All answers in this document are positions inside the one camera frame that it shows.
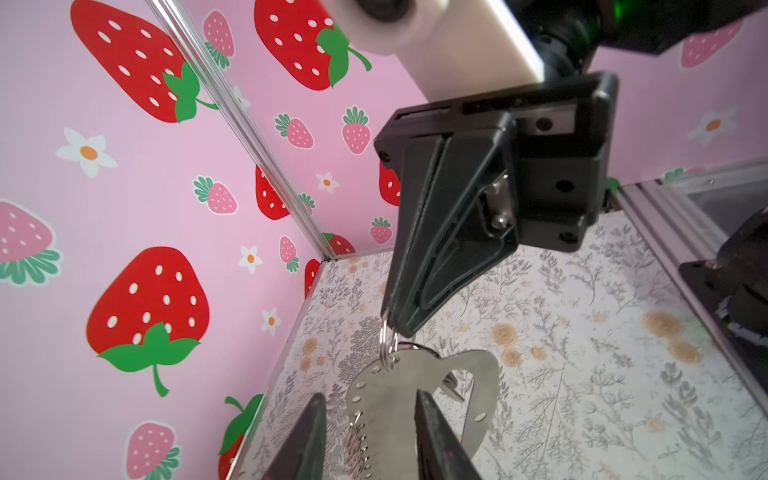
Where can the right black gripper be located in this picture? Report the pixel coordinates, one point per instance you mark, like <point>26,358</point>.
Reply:
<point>484,174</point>

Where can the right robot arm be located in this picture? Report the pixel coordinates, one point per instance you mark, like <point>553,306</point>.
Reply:
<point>566,34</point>

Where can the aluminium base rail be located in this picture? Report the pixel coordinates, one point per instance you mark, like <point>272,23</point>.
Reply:
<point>688,219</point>

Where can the left aluminium corner post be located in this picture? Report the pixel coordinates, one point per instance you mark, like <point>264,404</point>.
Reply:
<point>176,22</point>

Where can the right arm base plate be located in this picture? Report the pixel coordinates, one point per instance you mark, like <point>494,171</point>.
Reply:
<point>733,288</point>

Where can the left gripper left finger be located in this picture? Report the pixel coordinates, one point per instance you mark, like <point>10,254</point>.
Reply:
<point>302,455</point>

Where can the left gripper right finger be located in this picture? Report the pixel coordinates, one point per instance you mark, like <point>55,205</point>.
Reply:
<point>440,455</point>

